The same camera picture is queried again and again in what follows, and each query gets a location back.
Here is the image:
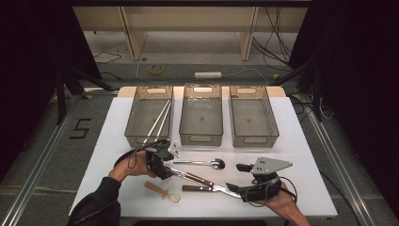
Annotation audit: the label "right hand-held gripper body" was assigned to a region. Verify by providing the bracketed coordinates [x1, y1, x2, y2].
[241, 156, 294, 202]

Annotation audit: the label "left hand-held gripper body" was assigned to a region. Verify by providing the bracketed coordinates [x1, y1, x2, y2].
[145, 138, 181, 164]

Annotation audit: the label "metal spoon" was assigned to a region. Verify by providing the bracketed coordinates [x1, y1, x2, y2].
[172, 158, 226, 170]

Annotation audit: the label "white chopstick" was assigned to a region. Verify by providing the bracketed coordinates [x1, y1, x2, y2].
[153, 103, 172, 141]
[143, 99, 170, 145]

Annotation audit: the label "wooden-handled knife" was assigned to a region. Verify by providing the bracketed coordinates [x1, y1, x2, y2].
[185, 172, 243, 200]

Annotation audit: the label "wooden-handled fork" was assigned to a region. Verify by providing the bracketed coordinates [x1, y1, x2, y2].
[182, 185, 231, 193]

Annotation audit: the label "translucent grey plastic bin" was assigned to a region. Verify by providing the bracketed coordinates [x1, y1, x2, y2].
[178, 84, 224, 147]
[123, 86, 174, 149]
[229, 85, 280, 149]

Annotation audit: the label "person's left hand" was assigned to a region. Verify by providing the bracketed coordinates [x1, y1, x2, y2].
[107, 150, 158, 183]

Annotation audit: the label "person's right hand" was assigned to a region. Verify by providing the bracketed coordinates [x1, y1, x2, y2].
[250, 178, 299, 218]

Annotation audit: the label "white table sheet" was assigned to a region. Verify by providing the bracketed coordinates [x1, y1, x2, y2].
[69, 95, 339, 219]

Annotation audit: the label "black metal stand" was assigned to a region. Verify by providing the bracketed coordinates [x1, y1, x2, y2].
[55, 65, 116, 125]
[268, 59, 325, 122]

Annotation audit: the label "yellow tape roll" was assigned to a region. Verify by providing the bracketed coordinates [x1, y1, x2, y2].
[148, 64, 166, 76]

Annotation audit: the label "white power strip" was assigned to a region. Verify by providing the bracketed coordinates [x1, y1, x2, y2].
[194, 72, 223, 80]

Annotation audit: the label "dark curtain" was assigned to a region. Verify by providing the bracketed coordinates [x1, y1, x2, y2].
[287, 0, 399, 218]
[0, 0, 104, 182]

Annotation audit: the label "beige wooden shelf unit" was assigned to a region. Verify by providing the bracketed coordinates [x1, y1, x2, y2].
[72, 6, 309, 62]

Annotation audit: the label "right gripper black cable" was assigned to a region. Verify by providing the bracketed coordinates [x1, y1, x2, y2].
[244, 176, 299, 208]

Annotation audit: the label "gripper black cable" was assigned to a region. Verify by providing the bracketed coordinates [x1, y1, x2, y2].
[113, 139, 165, 170]
[244, 176, 299, 208]

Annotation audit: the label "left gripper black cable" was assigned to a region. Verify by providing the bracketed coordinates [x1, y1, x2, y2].
[113, 139, 165, 170]

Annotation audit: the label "tangled floor cables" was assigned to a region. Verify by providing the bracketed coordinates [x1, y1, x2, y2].
[287, 93, 334, 122]

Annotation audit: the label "aluminium floor rail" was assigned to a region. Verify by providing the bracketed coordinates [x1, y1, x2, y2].
[300, 93, 377, 226]
[0, 93, 83, 226]

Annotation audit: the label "thick black floor cable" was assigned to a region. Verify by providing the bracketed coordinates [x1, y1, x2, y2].
[319, 170, 362, 226]

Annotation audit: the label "thin black floor cable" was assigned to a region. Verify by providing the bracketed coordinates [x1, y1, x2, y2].
[93, 51, 122, 81]

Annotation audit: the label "black cable bundle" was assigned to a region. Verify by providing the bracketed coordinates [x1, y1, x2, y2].
[252, 7, 295, 69]

